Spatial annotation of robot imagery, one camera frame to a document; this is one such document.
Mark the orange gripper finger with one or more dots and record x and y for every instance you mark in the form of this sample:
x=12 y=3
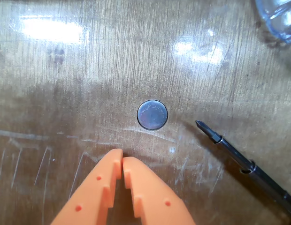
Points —
x=155 y=194
x=94 y=194

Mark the clear plastic water bottle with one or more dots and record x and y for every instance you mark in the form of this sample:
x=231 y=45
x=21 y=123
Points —
x=281 y=16

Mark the silver coin cell battery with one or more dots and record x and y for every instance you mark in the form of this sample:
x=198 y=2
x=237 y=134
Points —
x=152 y=114

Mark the black red screwdriver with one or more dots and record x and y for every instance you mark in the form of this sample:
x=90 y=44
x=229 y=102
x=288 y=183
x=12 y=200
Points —
x=265 y=173

